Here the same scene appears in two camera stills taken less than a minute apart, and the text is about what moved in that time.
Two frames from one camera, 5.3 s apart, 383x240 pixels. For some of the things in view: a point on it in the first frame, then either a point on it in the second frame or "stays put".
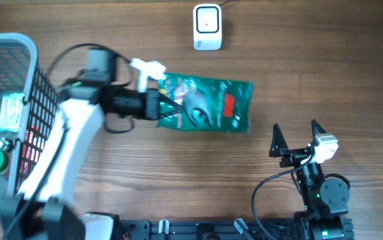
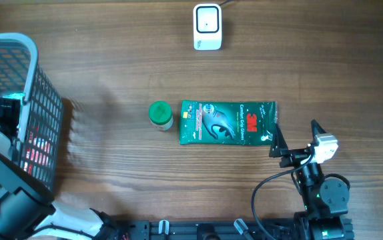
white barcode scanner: [207, 28] stays put
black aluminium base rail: [233, 229] stays put
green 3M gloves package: [209, 104] → [227, 123]
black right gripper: [279, 148] stays put
